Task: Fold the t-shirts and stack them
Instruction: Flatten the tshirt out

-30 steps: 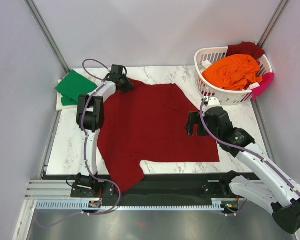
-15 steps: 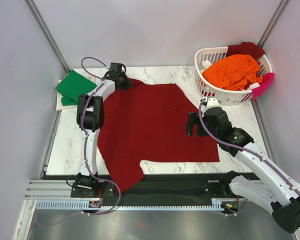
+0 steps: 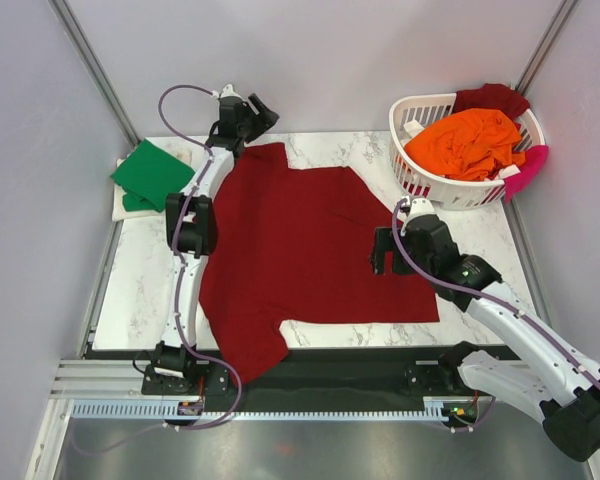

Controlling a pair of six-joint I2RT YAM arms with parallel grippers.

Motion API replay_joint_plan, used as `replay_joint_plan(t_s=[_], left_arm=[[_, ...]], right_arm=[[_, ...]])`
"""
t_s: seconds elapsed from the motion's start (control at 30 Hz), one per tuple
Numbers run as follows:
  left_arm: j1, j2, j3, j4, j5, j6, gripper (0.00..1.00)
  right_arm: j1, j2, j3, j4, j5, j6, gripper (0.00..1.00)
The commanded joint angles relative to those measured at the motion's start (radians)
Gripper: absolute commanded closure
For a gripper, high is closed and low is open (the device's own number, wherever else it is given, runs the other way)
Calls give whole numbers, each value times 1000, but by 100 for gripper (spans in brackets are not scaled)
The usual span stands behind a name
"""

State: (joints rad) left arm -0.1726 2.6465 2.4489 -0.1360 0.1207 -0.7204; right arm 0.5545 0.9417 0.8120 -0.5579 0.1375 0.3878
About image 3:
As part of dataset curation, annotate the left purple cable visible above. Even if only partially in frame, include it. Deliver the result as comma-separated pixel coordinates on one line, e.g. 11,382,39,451
158,84,244,431

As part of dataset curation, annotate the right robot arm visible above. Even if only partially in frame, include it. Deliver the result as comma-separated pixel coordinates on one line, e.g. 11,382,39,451
370,211,600,462

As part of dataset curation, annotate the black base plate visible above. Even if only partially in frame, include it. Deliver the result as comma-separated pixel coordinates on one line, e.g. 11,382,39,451
140,343,551,414

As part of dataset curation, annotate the white slotted cable duct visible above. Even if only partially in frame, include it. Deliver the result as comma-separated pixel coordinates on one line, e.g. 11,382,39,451
70,397,477,422

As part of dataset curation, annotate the folded green t shirt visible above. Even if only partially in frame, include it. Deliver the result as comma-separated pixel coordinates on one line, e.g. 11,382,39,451
111,140,195,213

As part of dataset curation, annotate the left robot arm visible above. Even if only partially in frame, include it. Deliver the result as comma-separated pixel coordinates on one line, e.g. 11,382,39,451
142,84,279,396

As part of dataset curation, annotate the dark red shirt in basket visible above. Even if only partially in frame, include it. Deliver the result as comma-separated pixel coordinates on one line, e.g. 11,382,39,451
452,83,530,120

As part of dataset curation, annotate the aluminium front rail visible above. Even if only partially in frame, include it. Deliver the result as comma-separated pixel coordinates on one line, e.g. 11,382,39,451
49,357,151,401

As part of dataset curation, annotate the dark red t shirt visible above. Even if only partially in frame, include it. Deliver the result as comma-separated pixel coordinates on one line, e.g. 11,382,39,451
199,143,439,383

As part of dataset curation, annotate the pink garment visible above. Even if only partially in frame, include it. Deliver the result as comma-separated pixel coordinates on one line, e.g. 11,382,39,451
504,145,549,203

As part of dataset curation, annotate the left aluminium frame post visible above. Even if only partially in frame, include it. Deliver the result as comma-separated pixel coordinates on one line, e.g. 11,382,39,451
48,0,141,145

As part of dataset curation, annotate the right aluminium frame post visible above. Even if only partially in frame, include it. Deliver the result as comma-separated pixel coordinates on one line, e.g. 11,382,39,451
515,0,580,95

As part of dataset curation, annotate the white laundry basket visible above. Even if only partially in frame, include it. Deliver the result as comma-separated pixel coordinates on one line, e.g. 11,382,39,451
389,93,546,210

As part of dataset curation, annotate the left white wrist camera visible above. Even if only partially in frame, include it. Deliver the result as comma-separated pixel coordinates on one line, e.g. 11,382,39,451
212,83,243,102

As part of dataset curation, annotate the folded white cloth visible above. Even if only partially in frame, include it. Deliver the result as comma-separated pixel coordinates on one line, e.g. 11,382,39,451
112,144,193,222

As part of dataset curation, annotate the aluminium frame post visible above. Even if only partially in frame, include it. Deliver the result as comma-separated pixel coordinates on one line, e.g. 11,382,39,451
48,0,141,145
515,0,580,95

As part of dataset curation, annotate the orange t shirt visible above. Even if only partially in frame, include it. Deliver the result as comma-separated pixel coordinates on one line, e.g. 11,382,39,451
404,108,526,181

